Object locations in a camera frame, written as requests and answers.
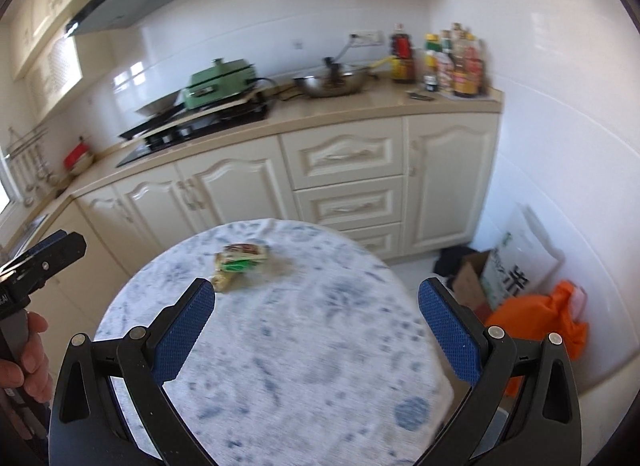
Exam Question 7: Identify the white bowl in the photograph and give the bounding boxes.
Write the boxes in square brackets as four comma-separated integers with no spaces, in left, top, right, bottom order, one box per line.
[67,153,96,175]

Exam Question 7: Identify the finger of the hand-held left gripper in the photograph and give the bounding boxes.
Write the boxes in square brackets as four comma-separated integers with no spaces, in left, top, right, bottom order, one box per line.
[0,233,87,291]
[25,229,68,254]

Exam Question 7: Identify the cardboard box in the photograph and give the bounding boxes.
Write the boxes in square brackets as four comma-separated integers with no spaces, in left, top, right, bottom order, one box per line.
[450,250,493,314]

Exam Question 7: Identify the hanging kitchen utensils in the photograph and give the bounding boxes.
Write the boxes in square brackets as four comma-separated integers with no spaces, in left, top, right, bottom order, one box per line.
[10,148,58,207]

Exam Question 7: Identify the shallow metal pan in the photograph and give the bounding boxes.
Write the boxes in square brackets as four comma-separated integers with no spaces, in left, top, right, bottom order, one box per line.
[134,88,186,119]

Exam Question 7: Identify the black gas stove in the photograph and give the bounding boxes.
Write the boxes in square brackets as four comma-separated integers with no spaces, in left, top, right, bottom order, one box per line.
[116,100,275,168]

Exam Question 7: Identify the black handled cooking utensil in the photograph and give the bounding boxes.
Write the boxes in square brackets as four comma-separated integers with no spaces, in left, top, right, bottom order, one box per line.
[322,34,358,86]

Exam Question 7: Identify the large cooking oil bottle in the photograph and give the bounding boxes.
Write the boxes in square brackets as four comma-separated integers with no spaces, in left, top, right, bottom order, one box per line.
[389,23,417,84]

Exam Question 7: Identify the wooden board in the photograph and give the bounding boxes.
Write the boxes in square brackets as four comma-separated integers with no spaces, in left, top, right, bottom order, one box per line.
[142,96,261,139]

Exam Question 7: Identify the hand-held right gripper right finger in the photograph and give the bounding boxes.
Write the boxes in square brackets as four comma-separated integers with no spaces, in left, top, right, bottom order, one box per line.
[417,276,583,466]

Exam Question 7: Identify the red and green snack packet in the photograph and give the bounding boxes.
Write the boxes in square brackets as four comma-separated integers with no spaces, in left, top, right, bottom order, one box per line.
[215,242,271,274]

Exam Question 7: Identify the black induction cooker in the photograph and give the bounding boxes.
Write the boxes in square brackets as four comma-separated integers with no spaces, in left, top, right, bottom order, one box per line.
[119,103,201,141]

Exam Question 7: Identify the steel kitchen sink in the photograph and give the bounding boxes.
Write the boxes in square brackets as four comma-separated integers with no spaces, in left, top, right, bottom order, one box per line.
[10,213,51,251]

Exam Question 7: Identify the person's left hand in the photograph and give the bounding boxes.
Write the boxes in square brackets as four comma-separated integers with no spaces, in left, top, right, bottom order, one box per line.
[0,311,53,404]

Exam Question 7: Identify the white rice bag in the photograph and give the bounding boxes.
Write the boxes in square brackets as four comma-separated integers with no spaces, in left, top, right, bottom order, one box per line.
[482,203,566,311]

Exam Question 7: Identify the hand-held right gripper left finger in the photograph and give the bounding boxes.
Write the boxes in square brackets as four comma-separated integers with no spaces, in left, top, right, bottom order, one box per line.
[48,277,217,466]

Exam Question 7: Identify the cream lattice door cabinet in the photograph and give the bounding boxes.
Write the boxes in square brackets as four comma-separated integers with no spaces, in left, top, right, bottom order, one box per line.
[12,33,83,121]

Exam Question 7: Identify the orange plastic bag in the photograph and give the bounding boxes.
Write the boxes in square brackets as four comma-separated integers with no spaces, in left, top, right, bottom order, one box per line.
[482,280,590,397]

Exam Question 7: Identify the black bag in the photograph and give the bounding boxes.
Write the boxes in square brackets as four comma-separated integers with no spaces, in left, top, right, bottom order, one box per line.
[432,245,481,291]

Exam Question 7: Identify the black power cable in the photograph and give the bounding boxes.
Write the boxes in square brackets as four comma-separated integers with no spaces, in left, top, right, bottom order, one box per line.
[252,76,301,101]

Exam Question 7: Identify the gold foil wrapper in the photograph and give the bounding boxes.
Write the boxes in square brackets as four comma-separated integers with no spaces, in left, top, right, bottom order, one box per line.
[210,270,246,293]

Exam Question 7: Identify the wall utensil rack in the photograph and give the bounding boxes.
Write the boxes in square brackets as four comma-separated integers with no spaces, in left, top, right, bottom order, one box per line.
[5,126,51,157]

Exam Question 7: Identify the blue floral tablecloth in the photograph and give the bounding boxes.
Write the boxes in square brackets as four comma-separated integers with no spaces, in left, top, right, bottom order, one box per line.
[92,218,455,466]

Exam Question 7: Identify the cluster of condiment bottles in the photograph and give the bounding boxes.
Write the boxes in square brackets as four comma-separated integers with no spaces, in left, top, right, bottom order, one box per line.
[422,23,488,99]

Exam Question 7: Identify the steel wok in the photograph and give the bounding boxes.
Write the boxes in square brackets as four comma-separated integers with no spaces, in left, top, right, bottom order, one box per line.
[292,66,371,99]

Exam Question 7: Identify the cream base cabinets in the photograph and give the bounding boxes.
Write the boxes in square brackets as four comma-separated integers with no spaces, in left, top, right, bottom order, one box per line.
[0,83,505,327]

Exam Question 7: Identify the green electric pot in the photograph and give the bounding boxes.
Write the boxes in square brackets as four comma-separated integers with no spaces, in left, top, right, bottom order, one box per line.
[181,58,257,110]

